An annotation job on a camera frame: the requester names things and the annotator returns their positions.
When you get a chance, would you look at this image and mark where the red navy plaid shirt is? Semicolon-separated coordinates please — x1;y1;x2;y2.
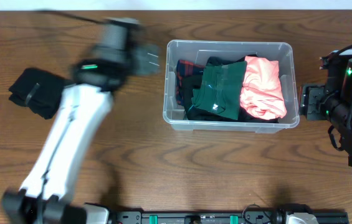
175;60;205;106

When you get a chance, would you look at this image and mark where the pink salmon garment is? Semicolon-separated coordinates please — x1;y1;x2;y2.
240;56;287;120

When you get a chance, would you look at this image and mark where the large black garment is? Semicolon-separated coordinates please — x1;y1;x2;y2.
181;55;279;124

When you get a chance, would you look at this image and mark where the clear plastic storage bin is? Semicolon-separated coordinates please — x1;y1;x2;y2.
163;40;300;134

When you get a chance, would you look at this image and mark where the black garment with band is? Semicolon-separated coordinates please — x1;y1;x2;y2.
206;57;234;66

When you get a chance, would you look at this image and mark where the dark green cloth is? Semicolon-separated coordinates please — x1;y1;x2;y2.
191;61;247;120

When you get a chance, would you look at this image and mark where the black cloth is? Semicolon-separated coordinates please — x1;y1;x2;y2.
9;68;72;119

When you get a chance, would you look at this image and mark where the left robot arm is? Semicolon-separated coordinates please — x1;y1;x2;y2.
1;44;159;223

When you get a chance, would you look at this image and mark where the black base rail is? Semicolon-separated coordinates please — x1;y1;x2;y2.
107;203;350;224

